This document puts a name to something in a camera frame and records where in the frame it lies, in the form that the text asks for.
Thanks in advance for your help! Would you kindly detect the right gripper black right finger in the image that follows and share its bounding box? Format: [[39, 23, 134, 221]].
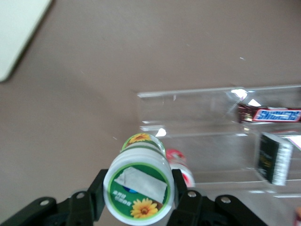
[[166, 169, 219, 226]]

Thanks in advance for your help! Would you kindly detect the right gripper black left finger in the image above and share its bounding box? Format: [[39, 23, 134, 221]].
[[58, 169, 109, 226]]

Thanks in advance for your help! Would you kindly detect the green gum bottle flower print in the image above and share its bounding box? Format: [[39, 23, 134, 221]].
[[103, 133, 176, 226]]

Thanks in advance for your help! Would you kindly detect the red gum bottle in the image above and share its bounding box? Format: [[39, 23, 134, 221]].
[[164, 148, 196, 189]]

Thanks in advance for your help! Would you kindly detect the cream rectangular tray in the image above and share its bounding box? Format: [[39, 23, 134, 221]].
[[0, 0, 53, 83]]

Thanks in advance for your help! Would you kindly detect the small black box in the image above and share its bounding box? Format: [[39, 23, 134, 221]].
[[253, 131, 294, 186]]

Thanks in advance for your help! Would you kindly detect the clear acrylic stepped shelf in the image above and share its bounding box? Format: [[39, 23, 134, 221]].
[[136, 84, 301, 198]]

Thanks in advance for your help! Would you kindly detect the Snickers chocolate bar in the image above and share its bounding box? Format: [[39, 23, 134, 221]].
[[236, 103, 301, 124]]

